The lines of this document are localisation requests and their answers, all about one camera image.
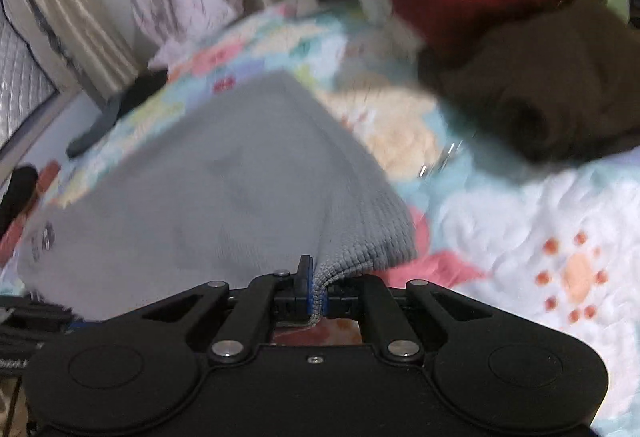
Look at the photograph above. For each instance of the pink suitcase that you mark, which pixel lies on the pink suitcase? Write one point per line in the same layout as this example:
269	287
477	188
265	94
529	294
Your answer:
12	239

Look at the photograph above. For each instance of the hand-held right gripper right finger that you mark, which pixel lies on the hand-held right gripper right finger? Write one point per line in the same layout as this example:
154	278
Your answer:
340	304

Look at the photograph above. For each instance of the beige curtain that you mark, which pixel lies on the beige curtain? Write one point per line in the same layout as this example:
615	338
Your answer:
75	17

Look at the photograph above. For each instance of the grey knit sweater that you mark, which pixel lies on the grey knit sweater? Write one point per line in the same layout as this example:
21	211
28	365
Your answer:
225	192

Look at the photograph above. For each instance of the red garment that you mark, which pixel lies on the red garment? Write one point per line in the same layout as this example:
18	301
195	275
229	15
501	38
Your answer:
450	12

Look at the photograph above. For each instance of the black folded clothing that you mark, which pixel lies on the black folded clothing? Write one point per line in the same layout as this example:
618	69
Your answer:
20	192

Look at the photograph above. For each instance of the floral quilt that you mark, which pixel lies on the floral quilt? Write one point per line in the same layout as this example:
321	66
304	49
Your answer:
525	227

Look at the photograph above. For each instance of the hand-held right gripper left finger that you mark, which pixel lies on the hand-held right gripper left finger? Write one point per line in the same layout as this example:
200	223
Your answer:
306	287

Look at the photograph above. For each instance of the silver quilted window cover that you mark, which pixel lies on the silver quilted window cover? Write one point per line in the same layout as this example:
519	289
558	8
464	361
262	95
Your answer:
20	92

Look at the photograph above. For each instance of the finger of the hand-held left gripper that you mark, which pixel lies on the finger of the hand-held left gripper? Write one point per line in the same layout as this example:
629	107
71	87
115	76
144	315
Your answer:
40	317

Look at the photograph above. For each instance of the dark grey garment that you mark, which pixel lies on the dark grey garment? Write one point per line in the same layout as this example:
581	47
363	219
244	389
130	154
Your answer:
95	134

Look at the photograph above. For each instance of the black garment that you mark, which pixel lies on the black garment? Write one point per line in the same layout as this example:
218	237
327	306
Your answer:
145	89

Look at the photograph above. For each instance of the brown garment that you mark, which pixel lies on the brown garment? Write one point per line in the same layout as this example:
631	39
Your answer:
550	82

